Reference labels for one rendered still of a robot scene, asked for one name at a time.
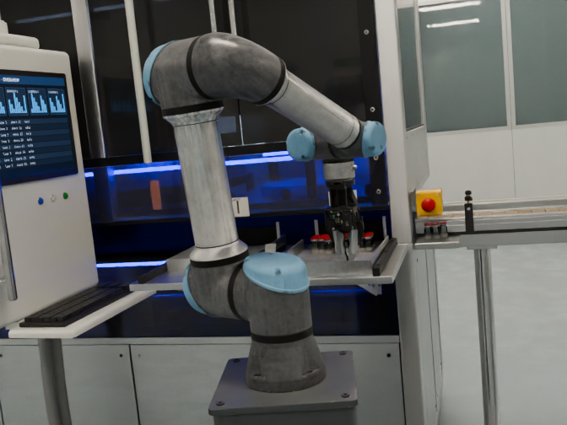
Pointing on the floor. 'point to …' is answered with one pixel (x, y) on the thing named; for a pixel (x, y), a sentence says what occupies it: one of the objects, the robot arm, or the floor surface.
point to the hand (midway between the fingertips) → (348, 259)
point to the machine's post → (401, 208)
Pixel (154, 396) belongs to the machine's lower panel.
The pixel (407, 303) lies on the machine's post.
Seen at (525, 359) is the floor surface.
